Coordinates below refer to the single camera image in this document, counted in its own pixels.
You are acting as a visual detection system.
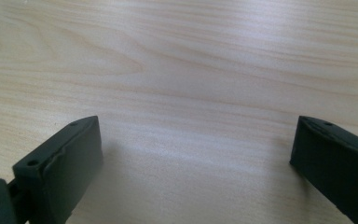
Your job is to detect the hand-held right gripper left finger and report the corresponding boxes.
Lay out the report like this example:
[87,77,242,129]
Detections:
[11,115,104,224]

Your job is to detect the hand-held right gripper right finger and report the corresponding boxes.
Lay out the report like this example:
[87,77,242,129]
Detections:
[289,115,358,224]

